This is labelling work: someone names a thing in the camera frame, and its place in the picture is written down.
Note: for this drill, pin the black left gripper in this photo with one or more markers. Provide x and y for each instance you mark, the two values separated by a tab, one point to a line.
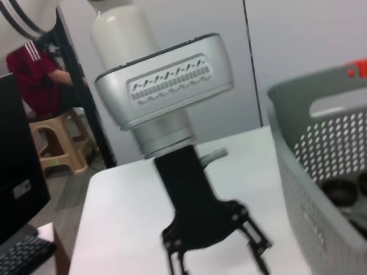
195	206

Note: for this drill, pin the grey perforated storage bin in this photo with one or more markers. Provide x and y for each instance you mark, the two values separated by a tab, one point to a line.
309	215

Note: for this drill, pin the dark clay teacup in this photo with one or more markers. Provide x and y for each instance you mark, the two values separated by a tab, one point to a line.
341	190

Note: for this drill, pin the white side desk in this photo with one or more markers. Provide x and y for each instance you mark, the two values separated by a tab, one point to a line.
57	243

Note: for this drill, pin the dark clay teapot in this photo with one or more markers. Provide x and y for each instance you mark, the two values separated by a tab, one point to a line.
363	183

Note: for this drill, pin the beige plastic stool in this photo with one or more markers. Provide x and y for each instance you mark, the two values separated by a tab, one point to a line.
60	143

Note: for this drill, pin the black keyboard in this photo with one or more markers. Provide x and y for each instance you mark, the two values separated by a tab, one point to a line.
25	256

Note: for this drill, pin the black computer monitor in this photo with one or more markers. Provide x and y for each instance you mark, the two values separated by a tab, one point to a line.
17	157

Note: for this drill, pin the dark red object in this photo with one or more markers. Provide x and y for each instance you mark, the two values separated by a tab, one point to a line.
37	83

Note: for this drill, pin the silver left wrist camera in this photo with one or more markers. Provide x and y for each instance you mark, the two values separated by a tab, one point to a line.
160	86

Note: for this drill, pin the black partition post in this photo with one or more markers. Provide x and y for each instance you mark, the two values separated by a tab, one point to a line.
86	100

